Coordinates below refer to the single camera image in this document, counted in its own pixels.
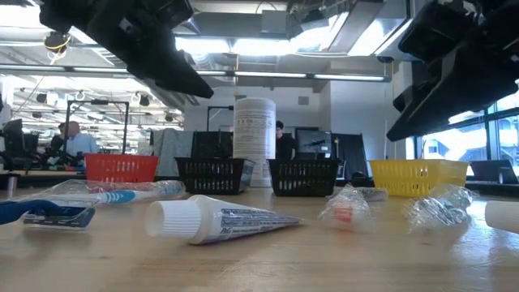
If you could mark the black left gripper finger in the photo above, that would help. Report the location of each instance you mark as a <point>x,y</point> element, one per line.
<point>166,42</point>
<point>154,69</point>

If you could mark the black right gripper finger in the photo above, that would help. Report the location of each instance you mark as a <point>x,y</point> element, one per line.
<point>466,101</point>
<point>430,91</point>

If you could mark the clear toothbrush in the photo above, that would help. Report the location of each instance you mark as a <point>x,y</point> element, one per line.
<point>438,213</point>

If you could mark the clear silver packet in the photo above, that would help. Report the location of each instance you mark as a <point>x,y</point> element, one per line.
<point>375,194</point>

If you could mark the blue toothbrush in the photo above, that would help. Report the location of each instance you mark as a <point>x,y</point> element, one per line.
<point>117,197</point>

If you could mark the red toothbrush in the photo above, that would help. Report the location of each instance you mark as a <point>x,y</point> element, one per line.
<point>344,213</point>

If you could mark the white toothpaste tube blue print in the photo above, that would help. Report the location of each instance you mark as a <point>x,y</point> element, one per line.
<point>202,221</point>

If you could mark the dark blue disposable razor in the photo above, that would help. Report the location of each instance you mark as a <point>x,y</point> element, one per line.
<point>61,217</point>

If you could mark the large glass window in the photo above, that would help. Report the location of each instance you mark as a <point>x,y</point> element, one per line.
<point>454,142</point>

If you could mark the black angled panel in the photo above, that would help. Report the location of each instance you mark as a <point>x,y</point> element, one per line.
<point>490,170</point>

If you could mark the grey draped cloth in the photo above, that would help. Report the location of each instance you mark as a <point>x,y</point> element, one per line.
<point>166,146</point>

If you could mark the yellow plastic basket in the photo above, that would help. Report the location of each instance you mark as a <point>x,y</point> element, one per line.
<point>413,176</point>

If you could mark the black upright panel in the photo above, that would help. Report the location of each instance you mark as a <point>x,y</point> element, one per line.
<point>350,154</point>
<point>211,144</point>

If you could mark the red plastic basket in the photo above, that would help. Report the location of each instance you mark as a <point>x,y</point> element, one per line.
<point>121,167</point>

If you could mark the person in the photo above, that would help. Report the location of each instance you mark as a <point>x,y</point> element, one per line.
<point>284,146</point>
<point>80,142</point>
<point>58,140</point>

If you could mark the white wipes canister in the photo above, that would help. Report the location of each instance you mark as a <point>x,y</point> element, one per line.
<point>254,130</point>

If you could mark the black plastic basket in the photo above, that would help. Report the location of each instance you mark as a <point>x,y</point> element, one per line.
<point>304,178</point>
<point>211,176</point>

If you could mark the white tube purple print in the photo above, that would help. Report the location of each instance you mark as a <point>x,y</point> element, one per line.
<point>504,217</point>

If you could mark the long light bar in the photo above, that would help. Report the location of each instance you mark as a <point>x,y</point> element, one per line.
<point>284,74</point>

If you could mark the black computer monitor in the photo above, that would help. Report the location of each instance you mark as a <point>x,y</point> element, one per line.
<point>313,144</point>

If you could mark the black office chair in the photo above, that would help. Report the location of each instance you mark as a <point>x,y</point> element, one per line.
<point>16,142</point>

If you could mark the black ceiling camera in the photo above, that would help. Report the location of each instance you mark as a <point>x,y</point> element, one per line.
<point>385,59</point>

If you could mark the black metal gantry frame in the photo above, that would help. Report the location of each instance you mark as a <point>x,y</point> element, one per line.
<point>208,117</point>
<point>67,117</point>

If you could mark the wall vent grille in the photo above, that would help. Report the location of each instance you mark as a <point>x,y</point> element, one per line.
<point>303,100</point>

